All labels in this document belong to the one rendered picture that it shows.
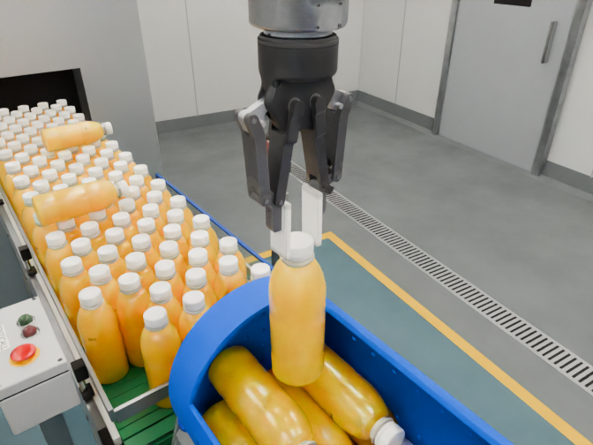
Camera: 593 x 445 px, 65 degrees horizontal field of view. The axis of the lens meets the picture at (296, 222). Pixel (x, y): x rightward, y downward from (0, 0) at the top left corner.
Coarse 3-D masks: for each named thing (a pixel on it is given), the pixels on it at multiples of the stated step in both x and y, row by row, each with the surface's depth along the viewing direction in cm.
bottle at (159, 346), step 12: (144, 324) 82; (168, 324) 83; (144, 336) 81; (156, 336) 80; (168, 336) 81; (144, 348) 81; (156, 348) 81; (168, 348) 81; (144, 360) 83; (156, 360) 82; (168, 360) 82; (156, 372) 83; (168, 372) 84; (156, 384) 85
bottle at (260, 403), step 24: (216, 360) 67; (240, 360) 66; (216, 384) 66; (240, 384) 63; (264, 384) 62; (240, 408) 61; (264, 408) 59; (288, 408) 59; (264, 432) 58; (288, 432) 57
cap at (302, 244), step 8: (296, 232) 55; (304, 232) 55; (296, 240) 54; (304, 240) 54; (312, 240) 54; (296, 248) 52; (304, 248) 53; (312, 248) 54; (296, 256) 53; (304, 256) 53
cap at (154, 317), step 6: (156, 306) 82; (150, 312) 81; (156, 312) 81; (162, 312) 81; (144, 318) 80; (150, 318) 80; (156, 318) 80; (162, 318) 80; (150, 324) 80; (156, 324) 80; (162, 324) 81
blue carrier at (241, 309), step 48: (240, 288) 66; (192, 336) 63; (240, 336) 70; (336, 336) 78; (192, 384) 61; (384, 384) 71; (432, 384) 55; (192, 432) 61; (432, 432) 65; (480, 432) 49
